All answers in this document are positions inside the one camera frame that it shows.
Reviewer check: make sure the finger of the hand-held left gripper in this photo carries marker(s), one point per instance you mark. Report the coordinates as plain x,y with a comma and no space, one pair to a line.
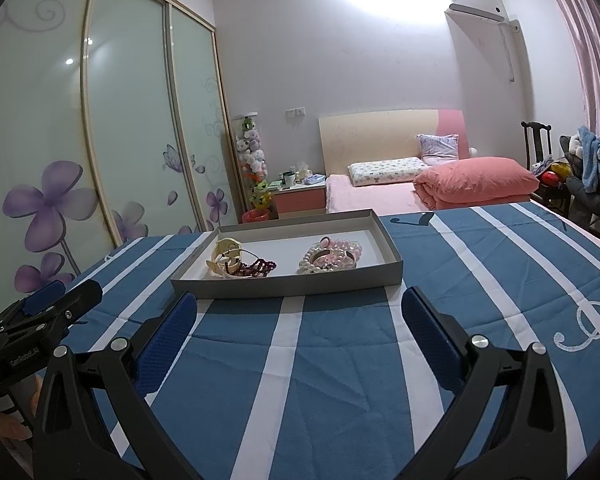
80,297
45,297

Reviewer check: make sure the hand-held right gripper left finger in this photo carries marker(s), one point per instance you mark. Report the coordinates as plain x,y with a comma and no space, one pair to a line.
165,345

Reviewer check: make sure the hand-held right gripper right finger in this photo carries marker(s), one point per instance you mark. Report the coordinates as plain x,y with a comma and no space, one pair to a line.
430,340

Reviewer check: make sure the dark metal bangle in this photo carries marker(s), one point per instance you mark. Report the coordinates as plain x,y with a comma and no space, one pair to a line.
353,258

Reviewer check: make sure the cream plastic bangle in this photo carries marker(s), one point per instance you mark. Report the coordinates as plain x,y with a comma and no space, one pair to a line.
225,247

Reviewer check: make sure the grey cardboard tray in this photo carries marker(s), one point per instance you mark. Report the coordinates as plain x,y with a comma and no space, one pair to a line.
280,272

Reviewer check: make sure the blue white striped tablecloth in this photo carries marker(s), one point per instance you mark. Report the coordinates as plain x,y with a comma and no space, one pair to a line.
330,360

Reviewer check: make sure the pink bed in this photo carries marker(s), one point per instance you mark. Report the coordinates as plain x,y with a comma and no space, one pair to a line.
375,195

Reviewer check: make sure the trash bin with red bag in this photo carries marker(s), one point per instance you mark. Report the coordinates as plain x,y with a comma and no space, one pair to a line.
256,216

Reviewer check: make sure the salmon folded quilt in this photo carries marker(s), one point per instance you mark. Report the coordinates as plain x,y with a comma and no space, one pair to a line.
475,180

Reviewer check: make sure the white patterned pillow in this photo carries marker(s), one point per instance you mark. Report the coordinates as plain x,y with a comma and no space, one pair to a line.
385,170

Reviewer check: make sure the pink and cream nightstand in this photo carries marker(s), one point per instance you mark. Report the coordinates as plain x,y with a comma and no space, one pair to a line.
300,200

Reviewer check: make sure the floral sliding door wardrobe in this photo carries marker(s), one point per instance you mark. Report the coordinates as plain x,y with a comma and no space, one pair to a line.
120,110

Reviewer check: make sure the lilac pillow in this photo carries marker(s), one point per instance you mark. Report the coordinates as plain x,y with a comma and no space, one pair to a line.
437,147

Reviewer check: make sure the light blue cloth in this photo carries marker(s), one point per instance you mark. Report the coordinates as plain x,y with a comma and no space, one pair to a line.
315,179

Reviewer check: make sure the red and yellow toys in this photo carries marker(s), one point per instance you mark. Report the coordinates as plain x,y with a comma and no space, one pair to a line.
555,175

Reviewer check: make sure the cream and pink headboard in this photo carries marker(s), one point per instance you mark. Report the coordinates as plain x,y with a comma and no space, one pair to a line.
370,140

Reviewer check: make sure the plush toy column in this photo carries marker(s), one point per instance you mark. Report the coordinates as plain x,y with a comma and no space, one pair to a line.
252,155

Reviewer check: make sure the grey chair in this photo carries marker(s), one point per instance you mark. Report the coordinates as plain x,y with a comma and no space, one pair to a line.
587,200

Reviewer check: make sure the dark wooden chair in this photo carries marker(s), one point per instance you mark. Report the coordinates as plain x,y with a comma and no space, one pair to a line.
536,137

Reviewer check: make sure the white pipe cover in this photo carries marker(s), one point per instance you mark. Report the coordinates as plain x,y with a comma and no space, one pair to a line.
512,50

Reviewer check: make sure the pink curtain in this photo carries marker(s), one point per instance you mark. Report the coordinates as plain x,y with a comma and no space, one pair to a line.
592,50

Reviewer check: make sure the white air conditioner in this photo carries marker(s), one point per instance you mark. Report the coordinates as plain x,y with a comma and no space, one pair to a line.
475,2

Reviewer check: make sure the white wall sockets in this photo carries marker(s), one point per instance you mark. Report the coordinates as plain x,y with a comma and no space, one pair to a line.
295,111

